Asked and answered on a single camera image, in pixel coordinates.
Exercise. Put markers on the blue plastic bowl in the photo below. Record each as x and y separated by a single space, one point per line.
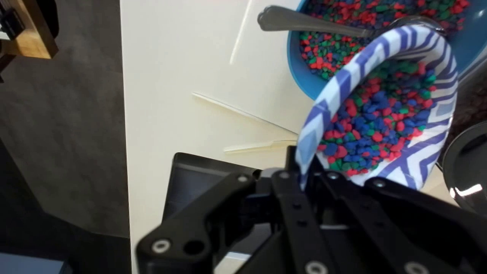
474 45

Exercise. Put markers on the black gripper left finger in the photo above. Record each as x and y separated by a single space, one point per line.
203 222

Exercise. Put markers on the wooden cart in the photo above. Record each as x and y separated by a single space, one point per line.
31 35

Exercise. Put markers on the metal spoon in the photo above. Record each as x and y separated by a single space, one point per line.
284 18

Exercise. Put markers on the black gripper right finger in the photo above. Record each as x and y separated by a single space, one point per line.
405 228

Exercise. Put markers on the blue patterned paper plate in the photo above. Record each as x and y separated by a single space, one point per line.
437 117

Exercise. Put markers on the colourful beads in bowl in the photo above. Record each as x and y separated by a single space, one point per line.
325 50

